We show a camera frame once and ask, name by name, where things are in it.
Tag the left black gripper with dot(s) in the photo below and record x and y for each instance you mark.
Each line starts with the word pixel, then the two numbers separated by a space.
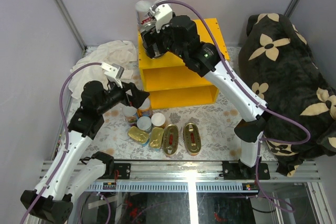
pixel 138 96

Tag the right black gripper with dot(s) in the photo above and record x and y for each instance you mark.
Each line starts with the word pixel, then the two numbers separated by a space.
pixel 164 29

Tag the blue labelled gold-top can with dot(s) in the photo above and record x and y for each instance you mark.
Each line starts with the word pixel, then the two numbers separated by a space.
pixel 152 41

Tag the grey lid small can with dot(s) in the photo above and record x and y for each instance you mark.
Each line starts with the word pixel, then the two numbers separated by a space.
pixel 144 123

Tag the white orange snack canister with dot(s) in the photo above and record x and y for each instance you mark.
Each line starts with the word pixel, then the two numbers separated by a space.
pixel 142 10

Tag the gold rectangular tin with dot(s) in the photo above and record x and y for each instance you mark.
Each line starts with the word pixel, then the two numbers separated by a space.
pixel 156 138
pixel 138 135

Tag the white red snack canister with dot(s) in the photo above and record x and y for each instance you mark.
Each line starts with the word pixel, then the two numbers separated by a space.
pixel 157 2

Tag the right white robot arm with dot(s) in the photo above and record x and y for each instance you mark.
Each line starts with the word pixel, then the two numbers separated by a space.
pixel 208 62

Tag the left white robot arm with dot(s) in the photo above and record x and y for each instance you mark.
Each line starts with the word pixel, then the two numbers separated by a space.
pixel 53 197

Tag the orange blue tall canister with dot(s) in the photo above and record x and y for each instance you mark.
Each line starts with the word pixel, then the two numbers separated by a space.
pixel 145 109

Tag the clear jar colourful candy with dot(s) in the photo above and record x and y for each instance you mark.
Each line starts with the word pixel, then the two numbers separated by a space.
pixel 130 114

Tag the white lid small can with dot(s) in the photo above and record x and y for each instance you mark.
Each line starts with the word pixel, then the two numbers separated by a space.
pixel 158 120

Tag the crumpled cream cloth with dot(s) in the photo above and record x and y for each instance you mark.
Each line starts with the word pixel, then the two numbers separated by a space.
pixel 120 52

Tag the yellow wooden shelf cabinet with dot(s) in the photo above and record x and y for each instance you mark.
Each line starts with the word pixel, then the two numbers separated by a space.
pixel 170 83

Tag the gold oval tin left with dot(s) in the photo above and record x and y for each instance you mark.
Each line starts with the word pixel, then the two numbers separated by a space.
pixel 170 140

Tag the gold oval tin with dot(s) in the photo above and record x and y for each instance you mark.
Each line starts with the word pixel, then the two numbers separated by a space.
pixel 170 140
pixel 192 139

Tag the gold oval tin right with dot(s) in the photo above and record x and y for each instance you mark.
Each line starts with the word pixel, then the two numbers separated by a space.
pixel 192 139

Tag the black floral plush blanket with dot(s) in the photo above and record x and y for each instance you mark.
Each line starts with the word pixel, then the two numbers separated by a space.
pixel 277 64

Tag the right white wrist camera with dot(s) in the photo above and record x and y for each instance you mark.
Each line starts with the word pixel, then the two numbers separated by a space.
pixel 161 14

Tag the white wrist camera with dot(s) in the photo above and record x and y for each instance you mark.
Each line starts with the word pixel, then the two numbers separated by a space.
pixel 161 14
pixel 113 73

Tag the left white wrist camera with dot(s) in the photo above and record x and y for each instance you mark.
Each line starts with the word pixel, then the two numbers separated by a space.
pixel 113 73

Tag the aluminium mounting rail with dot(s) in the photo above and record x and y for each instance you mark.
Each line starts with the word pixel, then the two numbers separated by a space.
pixel 205 176

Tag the left metal corner post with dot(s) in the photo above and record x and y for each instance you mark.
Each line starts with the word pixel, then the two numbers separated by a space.
pixel 71 24

